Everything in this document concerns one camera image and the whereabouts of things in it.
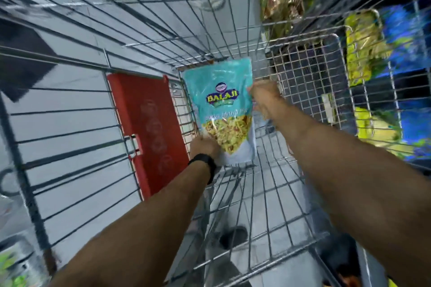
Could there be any person's right hand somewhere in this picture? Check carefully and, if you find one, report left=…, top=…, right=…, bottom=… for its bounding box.
left=247, top=80, right=287, bottom=120

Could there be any person's left hand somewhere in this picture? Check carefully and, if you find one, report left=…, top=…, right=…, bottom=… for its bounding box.
left=189, top=135, right=222, bottom=161

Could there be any teal snack packet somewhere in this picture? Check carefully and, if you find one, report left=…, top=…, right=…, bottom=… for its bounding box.
left=182, top=58, right=257, bottom=167

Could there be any person's right forearm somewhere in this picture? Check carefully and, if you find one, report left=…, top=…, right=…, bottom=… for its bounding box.
left=269, top=102, right=431, bottom=287

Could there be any person's left forearm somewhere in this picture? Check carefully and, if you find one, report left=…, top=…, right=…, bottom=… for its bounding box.
left=47, top=160, right=212, bottom=287

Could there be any black wristband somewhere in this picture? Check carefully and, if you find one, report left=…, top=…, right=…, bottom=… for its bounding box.
left=187, top=153, right=217, bottom=185

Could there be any stack of green-gold snack packets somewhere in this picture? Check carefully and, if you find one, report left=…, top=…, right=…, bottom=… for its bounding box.
left=261, top=0, right=317, bottom=42

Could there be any red plastic cart seat flap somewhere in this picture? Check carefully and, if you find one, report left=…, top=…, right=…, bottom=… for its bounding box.
left=106, top=73, right=190, bottom=200

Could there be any stack of yellow snack packets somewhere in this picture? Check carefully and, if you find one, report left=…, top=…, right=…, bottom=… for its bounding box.
left=344, top=10, right=415, bottom=159

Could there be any person's black shoe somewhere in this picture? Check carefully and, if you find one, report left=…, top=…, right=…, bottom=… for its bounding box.
left=219, top=226, right=250, bottom=250

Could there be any stack of blue snack packets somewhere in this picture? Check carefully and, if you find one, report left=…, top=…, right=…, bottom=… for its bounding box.
left=377, top=2, right=431, bottom=163

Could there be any wire shelf basket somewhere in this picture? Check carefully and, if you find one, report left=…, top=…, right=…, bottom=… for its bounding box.
left=266, top=33, right=357, bottom=136

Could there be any metal wire shopping cart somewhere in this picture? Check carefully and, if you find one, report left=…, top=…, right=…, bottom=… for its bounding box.
left=0, top=0, right=431, bottom=287

